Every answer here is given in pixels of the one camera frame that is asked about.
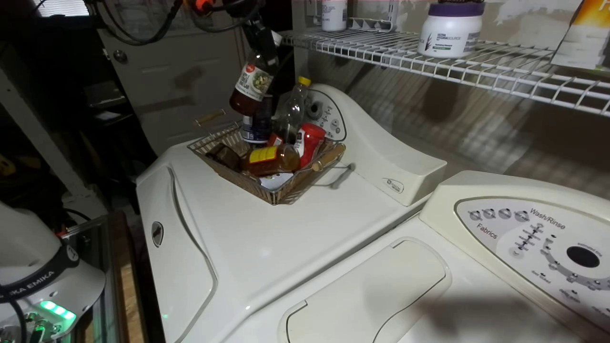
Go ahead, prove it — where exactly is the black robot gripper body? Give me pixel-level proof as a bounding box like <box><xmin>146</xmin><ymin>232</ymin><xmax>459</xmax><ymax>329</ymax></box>
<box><xmin>244</xmin><ymin>45</ymin><xmax>293</xmax><ymax>141</ymax></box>

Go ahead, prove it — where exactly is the brown apple cider vinegar bottle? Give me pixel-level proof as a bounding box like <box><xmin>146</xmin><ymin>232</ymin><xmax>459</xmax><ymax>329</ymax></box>
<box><xmin>228</xmin><ymin>17</ymin><xmax>280</xmax><ymax>116</ymax></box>

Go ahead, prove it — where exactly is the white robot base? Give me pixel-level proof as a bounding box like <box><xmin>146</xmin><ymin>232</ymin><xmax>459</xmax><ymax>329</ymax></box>
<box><xmin>0</xmin><ymin>203</ymin><xmax>104</xmax><ymax>343</ymax></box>

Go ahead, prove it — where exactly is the clear bottle yellow cap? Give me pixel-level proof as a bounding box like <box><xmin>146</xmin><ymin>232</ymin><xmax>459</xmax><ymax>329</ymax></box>
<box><xmin>276</xmin><ymin>76</ymin><xmax>310</xmax><ymax>137</ymax></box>

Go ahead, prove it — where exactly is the white bottle on shelf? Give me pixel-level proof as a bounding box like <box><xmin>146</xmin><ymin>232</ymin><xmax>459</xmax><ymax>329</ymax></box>
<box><xmin>320</xmin><ymin>0</ymin><xmax>346</xmax><ymax>32</ymax></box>

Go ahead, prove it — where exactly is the red white bottle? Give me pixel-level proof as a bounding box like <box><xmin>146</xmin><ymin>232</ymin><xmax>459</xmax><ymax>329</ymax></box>
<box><xmin>295</xmin><ymin>122</ymin><xmax>326</xmax><ymax>167</ymax></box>

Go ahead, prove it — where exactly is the brown bottle yellow label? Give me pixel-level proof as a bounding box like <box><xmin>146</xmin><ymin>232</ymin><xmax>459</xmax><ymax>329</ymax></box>
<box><xmin>245</xmin><ymin>146</ymin><xmax>280</xmax><ymax>175</ymax></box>

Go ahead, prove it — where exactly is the woven wicker basket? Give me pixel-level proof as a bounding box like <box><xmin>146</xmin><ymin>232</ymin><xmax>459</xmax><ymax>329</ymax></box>
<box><xmin>186</xmin><ymin>125</ymin><xmax>345</xmax><ymax>203</ymax></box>

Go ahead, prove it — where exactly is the white jar purple lid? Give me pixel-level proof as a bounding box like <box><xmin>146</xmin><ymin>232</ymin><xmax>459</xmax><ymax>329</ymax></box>
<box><xmin>417</xmin><ymin>1</ymin><xmax>484</xmax><ymax>57</ymax></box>

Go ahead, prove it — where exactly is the white washing machine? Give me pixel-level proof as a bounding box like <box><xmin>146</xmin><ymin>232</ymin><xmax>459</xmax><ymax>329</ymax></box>
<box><xmin>137</xmin><ymin>83</ymin><xmax>446</xmax><ymax>343</ymax></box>

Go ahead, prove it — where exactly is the white dryer machine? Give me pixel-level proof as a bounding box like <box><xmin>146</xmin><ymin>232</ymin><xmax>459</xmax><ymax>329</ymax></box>
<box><xmin>226</xmin><ymin>171</ymin><xmax>610</xmax><ymax>343</ymax></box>

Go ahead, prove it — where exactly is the yellow orange box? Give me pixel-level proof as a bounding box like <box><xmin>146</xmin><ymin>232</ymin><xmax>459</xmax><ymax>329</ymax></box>
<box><xmin>550</xmin><ymin>0</ymin><xmax>610</xmax><ymax>70</ymax></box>

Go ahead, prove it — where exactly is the white wire shelf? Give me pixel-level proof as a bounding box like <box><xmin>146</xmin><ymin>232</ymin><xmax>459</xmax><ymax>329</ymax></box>
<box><xmin>284</xmin><ymin>30</ymin><xmax>610</xmax><ymax>116</ymax></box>

